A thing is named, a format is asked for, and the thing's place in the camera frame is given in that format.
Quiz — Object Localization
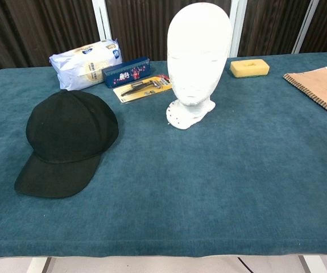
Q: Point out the black baseball cap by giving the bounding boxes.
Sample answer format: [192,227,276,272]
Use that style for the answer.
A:
[14,89,120,199]

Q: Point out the white foam mannequin head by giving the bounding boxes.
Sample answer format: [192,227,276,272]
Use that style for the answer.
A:
[165,2,234,131]

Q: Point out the yellow razor blister pack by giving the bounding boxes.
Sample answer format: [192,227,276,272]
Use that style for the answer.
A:
[112,74,173,105]

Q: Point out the teal table cloth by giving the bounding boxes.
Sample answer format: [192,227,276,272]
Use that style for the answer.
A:
[0,51,327,259]

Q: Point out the blue rectangular box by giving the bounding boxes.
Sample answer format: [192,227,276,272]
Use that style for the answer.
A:
[101,56,152,89]

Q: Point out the yellow sponge block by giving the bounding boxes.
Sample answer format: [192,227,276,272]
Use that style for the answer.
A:
[230,58,271,78]

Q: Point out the white tissue pack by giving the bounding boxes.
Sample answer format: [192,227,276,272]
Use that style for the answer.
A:
[48,38,123,92]

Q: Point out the brown spiral notebook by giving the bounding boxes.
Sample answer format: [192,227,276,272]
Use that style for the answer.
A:
[282,66,327,114]

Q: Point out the white table leg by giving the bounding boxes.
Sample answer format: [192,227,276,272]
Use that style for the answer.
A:
[297,254,326,273]

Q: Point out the white partition post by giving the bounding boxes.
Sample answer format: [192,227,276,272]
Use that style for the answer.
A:
[91,0,113,41]
[227,0,249,58]
[292,0,321,55]

